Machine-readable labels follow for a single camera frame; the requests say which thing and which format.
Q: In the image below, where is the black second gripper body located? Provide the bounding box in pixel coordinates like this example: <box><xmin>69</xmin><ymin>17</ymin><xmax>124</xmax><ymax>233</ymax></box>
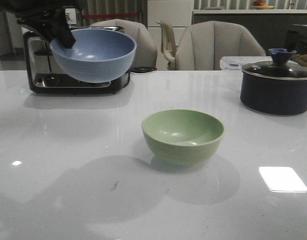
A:
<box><xmin>0</xmin><ymin>0</ymin><xmax>87</xmax><ymax>42</ymax></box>

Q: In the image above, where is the blue bowl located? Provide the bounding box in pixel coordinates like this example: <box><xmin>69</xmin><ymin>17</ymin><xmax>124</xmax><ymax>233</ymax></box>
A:
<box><xmin>50</xmin><ymin>28</ymin><xmax>137</xmax><ymax>83</ymax></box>

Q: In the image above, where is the beige upholstered chair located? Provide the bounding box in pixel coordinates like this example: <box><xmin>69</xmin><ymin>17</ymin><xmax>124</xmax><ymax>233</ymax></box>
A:
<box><xmin>175</xmin><ymin>20</ymin><xmax>266</xmax><ymax>71</ymax></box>
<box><xmin>90</xmin><ymin>19</ymin><xmax>158</xmax><ymax>68</ymax></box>

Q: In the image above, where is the left beige upholstered chair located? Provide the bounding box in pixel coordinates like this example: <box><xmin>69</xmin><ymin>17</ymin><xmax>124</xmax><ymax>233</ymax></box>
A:
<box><xmin>90</xmin><ymin>19</ymin><xmax>158</xmax><ymax>68</ymax></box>

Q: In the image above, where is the white cabinet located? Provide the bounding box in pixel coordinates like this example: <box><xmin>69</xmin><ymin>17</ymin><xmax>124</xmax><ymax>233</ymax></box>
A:
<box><xmin>147</xmin><ymin>0</ymin><xmax>194</xmax><ymax>71</ymax></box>

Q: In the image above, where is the dark blue cooking pot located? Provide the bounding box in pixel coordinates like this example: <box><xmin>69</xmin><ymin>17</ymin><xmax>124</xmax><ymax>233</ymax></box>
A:
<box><xmin>240</xmin><ymin>73</ymin><xmax>307</xmax><ymax>116</ymax></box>

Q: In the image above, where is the clear plastic container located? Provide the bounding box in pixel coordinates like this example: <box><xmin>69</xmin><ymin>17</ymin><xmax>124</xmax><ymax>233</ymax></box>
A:
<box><xmin>219</xmin><ymin>56</ymin><xmax>272</xmax><ymax>70</ymax></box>

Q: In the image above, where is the beige office chair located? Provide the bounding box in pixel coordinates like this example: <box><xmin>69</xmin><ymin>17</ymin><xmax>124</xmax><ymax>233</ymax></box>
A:
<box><xmin>156</xmin><ymin>20</ymin><xmax>177</xmax><ymax>71</ymax></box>

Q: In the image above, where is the fruit plate on counter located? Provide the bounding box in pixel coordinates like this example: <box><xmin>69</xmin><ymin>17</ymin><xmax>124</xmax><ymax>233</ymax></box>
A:
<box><xmin>251</xmin><ymin>0</ymin><xmax>275</xmax><ymax>10</ymax></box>

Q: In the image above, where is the black toaster power cord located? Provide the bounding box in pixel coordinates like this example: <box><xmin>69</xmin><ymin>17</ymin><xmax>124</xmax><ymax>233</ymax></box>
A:
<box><xmin>122</xmin><ymin>66</ymin><xmax>158</xmax><ymax>89</ymax></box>

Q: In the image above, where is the black and chrome toaster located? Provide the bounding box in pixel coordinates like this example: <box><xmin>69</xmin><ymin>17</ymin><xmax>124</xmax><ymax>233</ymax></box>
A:
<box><xmin>23</xmin><ymin>31</ymin><xmax>130</xmax><ymax>95</ymax></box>

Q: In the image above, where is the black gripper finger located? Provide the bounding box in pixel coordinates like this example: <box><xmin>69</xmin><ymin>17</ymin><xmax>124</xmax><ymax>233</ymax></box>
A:
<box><xmin>52</xmin><ymin>8</ymin><xmax>76</xmax><ymax>48</ymax></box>

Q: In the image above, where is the green bowl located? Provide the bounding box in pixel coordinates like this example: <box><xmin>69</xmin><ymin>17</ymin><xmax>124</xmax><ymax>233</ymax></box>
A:
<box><xmin>141</xmin><ymin>109</ymin><xmax>225</xmax><ymax>166</ymax></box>

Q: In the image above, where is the right beige upholstered chair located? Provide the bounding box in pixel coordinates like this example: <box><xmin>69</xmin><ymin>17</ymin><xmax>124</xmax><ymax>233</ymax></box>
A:
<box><xmin>175</xmin><ymin>20</ymin><xmax>266</xmax><ymax>71</ymax></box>

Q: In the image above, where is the glass pot lid blue knob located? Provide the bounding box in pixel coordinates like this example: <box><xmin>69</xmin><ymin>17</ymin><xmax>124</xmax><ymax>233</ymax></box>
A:
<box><xmin>241</xmin><ymin>48</ymin><xmax>307</xmax><ymax>81</ymax></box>

